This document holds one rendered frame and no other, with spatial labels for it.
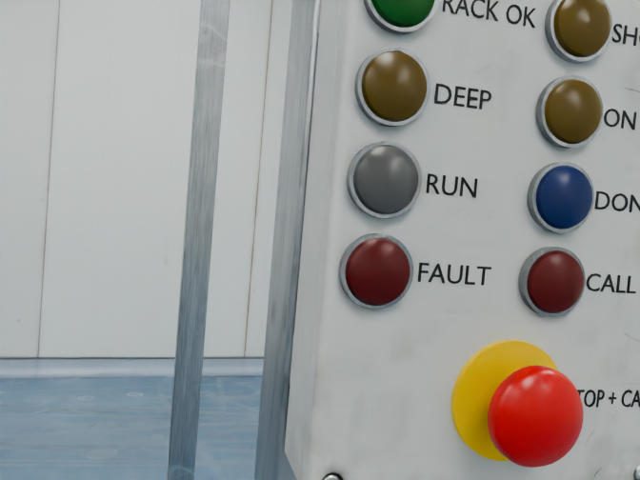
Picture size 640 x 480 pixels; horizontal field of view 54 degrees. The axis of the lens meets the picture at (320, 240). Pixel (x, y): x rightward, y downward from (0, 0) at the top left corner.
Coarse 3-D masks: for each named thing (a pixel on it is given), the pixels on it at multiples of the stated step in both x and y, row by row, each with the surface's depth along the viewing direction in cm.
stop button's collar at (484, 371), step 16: (480, 352) 26; (496, 352) 26; (512, 352) 26; (528, 352) 26; (544, 352) 27; (464, 368) 26; (480, 368) 26; (496, 368) 26; (512, 368) 26; (464, 384) 26; (480, 384) 26; (496, 384) 26; (464, 400) 26; (480, 400) 26; (464, 416) 26; (480, 416) 26; (464, 432) 26; (480, 432) 26; (480, 448) 26
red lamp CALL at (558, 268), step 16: (544, 256) 26; (560, 256) 26; (544, 272) 26; (560, 272) 26; (576, 272) 26; (528, 288) 26; (544, 288) 26; (560, 288) 26; (576, 288) 26; (544, 304) 26; (560, 304) 26
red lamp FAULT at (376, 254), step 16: (368, 240) 24; (384, 240) 24; (352, 256) 24; (368, 256) 24; (384, 256) 24; (400, 256) 24; (352, 272) 24; (368, 272) 24; (384, 272) 24; (400, 272) 24; (352, 288) 24; (368, 288) 24; (384, 288) 24; (400, 288) 24; (368, 304) 24; (384, 304) 24
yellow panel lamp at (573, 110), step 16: (576, 80) 26; (560, 96) 25; (576, 96) 26; (592, 96) 26; (560, 112) 25; (576, 112) 26; (592, 112) 26; (560, 128) 26; (576, 128) 26; (592, 128) 26
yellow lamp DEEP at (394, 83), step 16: (368, 64) 24; (384, 64) 23; (400, 64) 24; (416, 64) 24; (368, 80) 23; (384, 80) 23; (400, 80) 24; (416, 80) 24; (368, 96) 24; (384, 96) 24; (400, 96) 24; (416, 96) 24; (384, 112) 24; (400, 112) 24
